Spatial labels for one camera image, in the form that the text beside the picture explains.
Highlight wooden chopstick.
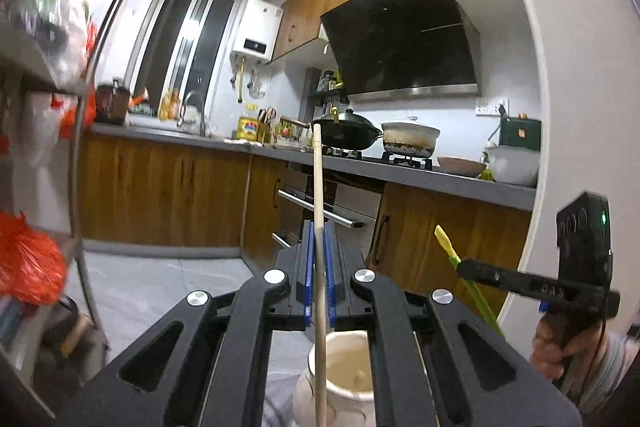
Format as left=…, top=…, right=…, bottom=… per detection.
left=312, top=124, right=328, bottom=427
left=354, top=369, right=370, bottom=392

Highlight steel kitchen faucet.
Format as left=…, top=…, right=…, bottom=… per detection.
left=177, top=90, right=206, bottom=136

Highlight person's right hand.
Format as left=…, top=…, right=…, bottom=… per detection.
left=529, top=315, right=608, bottom=386

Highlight cream ceramic double utensil holder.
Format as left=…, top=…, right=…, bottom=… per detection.
left=293, top=331, right=375, bottom=426

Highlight built-in steel oven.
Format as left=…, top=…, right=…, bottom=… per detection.
left=272, top=170, right=382, bottom=258

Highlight wooden base cabinets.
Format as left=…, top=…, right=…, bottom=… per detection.
left=78, top=124, right=535, bottom=297

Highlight red plastic bag on shelf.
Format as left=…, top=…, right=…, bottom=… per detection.
left=0, top=212, right=67, bottom=306

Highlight white ceramic pot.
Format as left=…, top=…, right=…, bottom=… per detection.
left=382, top=122, right=440, bottom=158

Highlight yellow oil bottle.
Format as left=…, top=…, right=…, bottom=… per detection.
left=236, top=103, right=259, bottom=141

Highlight black wok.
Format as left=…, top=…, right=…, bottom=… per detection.
left=312, top=107, right=382, bottom=150

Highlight electric pressure cooker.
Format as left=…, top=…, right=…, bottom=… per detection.
left=96, top=78, right=130, bottom=126

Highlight hanging red plastic bag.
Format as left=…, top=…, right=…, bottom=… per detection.
left=58, top=20, right=100, bottom=141

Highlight white plastic bag hanging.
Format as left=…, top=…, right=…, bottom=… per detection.
left=17, top=92, right=64, bottom=168

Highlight black range hood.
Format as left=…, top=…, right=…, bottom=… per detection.
left=321, top=0, right=480, bottom=102

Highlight white water heater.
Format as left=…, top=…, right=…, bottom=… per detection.
left=232, top=0, right=283, bottom=63

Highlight clear plastic bag on shelf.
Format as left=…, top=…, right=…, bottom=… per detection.
left=8, top=0, right=88, bottom=87

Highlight steel shelving rack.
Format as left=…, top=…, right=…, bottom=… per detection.
left=1, top=0, right=118, bottom=425

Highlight window with sliding frame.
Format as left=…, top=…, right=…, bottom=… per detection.
left=129, top=0, right=236, bottom=119

